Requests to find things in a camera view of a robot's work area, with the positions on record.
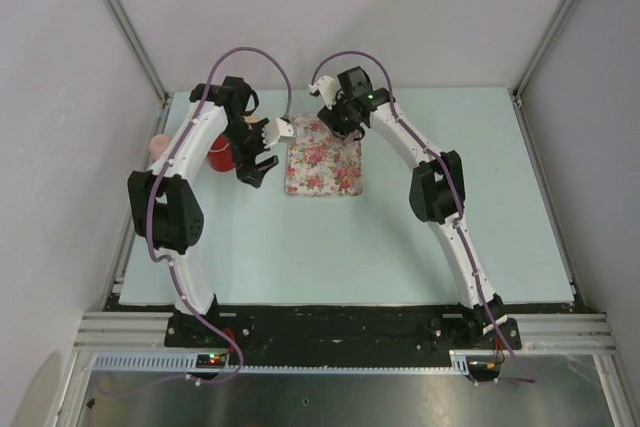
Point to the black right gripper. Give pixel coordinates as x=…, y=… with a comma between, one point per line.
x=330, y=118

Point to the aluminium frame rail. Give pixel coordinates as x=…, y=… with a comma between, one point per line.
x=542, y=334

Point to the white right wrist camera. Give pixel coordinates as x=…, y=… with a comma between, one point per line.
x=326, y=88

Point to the grey slotted cable duct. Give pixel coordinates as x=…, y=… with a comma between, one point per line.
x=208, y=363

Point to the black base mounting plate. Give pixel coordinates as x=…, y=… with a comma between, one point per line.
x=439, y=325

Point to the pink ceramic mug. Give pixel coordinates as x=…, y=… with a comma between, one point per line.
x=158, y=145

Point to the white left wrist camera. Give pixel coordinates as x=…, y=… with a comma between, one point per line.
x=278, y=130

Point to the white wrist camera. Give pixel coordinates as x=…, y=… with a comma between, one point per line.
x=326, y=88
x=278, y=130

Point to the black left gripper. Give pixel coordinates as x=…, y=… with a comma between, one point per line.
x=245, y=162

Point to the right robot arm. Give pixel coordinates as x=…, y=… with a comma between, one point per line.
x=437, y=189

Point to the floral pattern tray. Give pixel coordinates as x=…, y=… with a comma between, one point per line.
x=318, y=164

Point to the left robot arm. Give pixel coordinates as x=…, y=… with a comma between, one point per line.
x=165, y=210

